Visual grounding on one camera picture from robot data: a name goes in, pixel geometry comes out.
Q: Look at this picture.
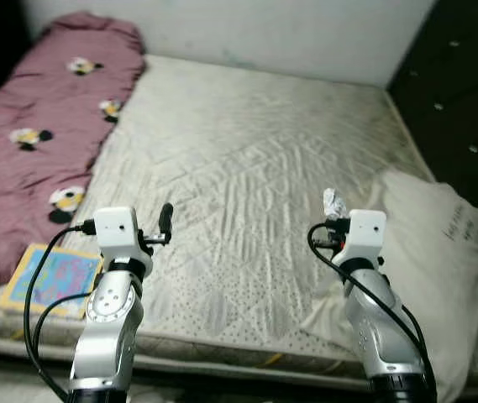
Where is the silver foil ball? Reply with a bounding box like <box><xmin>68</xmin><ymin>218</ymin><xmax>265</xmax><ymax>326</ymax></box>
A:
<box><xmin>323</xmin><ymin>189</ymin><xmax>346</xmax><ymax>221</ymax></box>

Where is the white pillow with script print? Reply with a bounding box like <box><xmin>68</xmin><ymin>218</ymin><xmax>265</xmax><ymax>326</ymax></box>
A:
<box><xmin>300</xmin><ymin>170</ymin><xmax>478</xmax><ymax>403</ymax></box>

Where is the colourful children's book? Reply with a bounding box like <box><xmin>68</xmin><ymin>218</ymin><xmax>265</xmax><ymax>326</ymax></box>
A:
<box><xmin>0</xmin><ymin>243</ymin><xmax>103</xmax><ymax>320</ymax></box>

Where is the white quilted mattress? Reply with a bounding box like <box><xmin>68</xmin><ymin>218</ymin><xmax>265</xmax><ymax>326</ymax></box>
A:
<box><xmin>0</xmin><ymin>55</ymin><xmax>478</xmax><ymax>391</ymax></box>

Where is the pink cartoon print blanket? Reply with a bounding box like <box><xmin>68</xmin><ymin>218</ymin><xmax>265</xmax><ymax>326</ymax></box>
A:
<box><xmin>0</xmin><ymin>12</ymin><xmax>147</xmax><ymax>295</ymax></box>

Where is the black tufted headboard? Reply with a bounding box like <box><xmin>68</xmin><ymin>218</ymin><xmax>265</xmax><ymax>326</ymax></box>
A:
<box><xmin>387</xmin><ymin>0</ymin><xmax>478</xmax><ymax>295</ymax></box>

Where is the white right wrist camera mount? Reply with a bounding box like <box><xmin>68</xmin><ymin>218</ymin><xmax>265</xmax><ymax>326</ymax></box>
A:
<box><xmin>348</xmin><ymin>210</ymin><xmax>387</xmax><ymax>261</ymax></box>

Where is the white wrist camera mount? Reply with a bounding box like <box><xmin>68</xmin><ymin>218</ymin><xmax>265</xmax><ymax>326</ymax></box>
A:
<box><xmin>348</xmin><ymin>210</ymin><xmax>387</xmax><ymax>261</ymax></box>
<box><xmin>92</xmin><ymin>207</ymin><xmax>143</xmax><ymax>263</ymax></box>

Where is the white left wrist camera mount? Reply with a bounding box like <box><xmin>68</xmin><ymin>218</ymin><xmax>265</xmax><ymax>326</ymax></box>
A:
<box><xmin>92</xmin><ymin>207</ymin><xmax>143</xmax><ymax>263</ymax></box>

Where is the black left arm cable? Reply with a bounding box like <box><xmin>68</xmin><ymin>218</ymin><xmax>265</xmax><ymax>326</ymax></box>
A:
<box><xmin>24</xmin><ymin>220</ymin><xmax>97</xmax><ymax>400</ymax></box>

